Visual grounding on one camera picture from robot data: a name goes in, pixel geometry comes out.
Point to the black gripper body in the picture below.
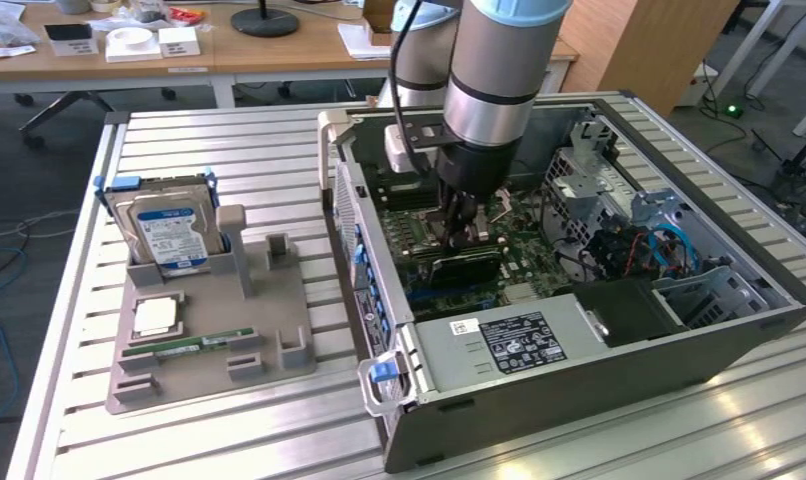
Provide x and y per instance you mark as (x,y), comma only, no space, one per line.
(476,170)

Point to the black graphics card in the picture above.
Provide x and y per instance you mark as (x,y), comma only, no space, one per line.
(466,272)

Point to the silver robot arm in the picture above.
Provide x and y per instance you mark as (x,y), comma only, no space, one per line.
(496,75)

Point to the CPU socket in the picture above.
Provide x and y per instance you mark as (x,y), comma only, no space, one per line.
(426,227)

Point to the metal socket cover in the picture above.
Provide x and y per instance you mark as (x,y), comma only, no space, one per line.
(507,202)

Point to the dark RAM stick with label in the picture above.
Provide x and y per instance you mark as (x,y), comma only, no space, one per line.
(422,256)

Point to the green motherboard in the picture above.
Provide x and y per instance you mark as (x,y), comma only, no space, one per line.
(530,255)

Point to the grey metal disk bay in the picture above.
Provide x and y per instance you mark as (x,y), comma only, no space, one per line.
(576,195)
(730,290)

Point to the blue expansion slot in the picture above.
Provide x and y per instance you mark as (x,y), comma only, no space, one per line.
(419,294)

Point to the silver chipset heatsink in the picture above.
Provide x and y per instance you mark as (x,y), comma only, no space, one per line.
(526,295)

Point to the grey power supply unit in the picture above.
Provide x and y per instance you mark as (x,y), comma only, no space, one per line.
(456,360)

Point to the black fan shroud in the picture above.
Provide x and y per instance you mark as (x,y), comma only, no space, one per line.
(630,305)

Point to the white paper stack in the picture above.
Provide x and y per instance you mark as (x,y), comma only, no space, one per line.
(363,47)

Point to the brown cardboard box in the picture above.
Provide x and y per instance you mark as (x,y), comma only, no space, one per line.
(377,15)

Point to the wooden cabinet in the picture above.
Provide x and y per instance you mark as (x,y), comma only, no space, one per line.
(643,50)

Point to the wooden desk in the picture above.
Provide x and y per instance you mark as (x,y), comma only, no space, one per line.
(276,55)

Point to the open grey PC case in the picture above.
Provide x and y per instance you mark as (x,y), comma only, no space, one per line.
(576,400)

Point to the device with green light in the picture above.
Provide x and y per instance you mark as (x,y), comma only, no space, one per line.
(732,110)

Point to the hard disk with blue caddy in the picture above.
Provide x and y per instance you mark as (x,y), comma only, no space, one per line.
(169,235)

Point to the black round lamp base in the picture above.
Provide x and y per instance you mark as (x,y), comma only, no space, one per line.
(265,25)

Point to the green RAM stick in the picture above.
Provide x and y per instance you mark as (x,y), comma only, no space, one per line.
(196,342)

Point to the grey parts rack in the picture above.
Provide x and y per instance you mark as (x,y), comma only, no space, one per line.
(209,370)

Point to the silver CPU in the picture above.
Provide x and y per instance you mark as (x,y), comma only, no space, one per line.
(156,315)

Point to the black tripod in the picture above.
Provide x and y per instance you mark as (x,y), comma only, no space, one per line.
(803,150)

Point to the plain white box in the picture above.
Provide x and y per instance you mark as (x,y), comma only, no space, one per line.
(179,42)

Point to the red small item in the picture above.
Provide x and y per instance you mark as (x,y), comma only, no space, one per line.
(185,16)

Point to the white flat box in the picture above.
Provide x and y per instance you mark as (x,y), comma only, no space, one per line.
(136,56)

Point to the white tape roll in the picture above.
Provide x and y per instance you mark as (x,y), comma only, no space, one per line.
(129,44)

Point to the black chair base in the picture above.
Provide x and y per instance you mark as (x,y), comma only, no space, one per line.
(56,107)

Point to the white box with black lid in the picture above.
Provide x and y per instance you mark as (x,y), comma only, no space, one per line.
(72,47)

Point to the grey cup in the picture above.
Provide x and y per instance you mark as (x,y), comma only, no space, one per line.
(75,6)

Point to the white paper slip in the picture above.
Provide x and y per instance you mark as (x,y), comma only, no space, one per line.
(9,51)

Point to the grey plastic bag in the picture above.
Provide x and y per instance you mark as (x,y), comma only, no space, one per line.
(3,25)

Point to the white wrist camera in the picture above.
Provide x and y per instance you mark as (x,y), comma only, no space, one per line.
(398,150)

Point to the white table frame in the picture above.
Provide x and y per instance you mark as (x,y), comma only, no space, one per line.
(752,50)

